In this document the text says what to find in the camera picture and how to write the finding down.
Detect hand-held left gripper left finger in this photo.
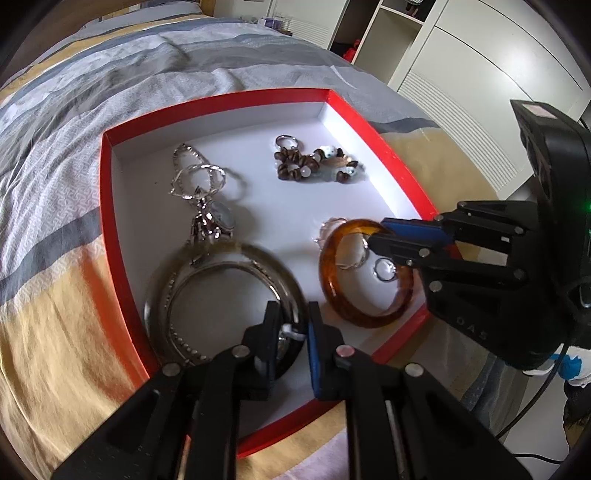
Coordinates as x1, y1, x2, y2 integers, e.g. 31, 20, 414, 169
51, 300, 283, 480

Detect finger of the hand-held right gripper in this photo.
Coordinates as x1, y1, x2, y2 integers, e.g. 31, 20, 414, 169
381, 199, 541, 259
367, 233, 529, 296

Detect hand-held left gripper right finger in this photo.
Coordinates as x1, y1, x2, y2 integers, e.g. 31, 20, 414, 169
305, 301, 532, 480

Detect amber bangle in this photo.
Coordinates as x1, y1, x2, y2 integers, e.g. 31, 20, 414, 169
318, 219, 415, 329

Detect red shallow box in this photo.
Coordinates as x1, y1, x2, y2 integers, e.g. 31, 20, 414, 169
99, 88, 455, 460

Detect dark brown bangle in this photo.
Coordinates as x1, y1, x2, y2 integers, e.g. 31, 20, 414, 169
142, 240, 306, 370

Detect large silver bangle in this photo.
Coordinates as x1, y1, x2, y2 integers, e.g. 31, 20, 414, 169
161, 261, 283, 352

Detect white wardrobe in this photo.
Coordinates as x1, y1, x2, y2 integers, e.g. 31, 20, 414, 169
268, 0, 591, 195

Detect yellow dark cloth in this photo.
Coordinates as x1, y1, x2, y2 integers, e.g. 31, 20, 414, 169
564, 387, 591, 449

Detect wooden nightstand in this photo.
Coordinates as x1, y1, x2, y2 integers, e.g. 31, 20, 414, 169
256, 16, 295, 36

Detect striped duvet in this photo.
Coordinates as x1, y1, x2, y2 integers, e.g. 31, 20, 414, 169
0, 0, 509, 480

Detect small silver ring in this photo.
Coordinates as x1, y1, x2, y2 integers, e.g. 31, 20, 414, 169
373, 258, 397, 282

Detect pale pink clear ring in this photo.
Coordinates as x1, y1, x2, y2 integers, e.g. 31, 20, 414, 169
314, 219, 345, 246

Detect wooden bead bracelet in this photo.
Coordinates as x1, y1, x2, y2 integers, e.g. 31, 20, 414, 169
274, 145, 361, 184

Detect black cable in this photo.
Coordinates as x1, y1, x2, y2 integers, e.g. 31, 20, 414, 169
496, 344, 572, 459

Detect twisted silver bracelet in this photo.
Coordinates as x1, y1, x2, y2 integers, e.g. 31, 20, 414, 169
168, 143, 227, 202

